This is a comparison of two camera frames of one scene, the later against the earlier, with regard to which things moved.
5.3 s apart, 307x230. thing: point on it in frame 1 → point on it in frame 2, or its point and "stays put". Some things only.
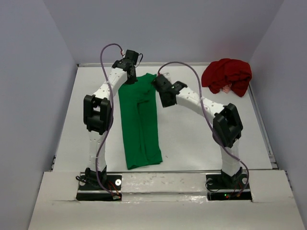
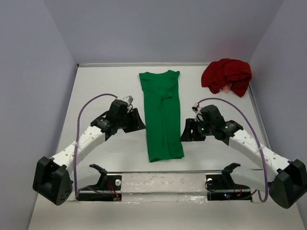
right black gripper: x=164 y=104 → x=191 y=124
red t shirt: x=218 y=74 stays put
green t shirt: x=139 y=121 → x=163 y=111
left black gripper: x=133 y=79 → x=136 y=123
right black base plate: x=236 y=189 stays put
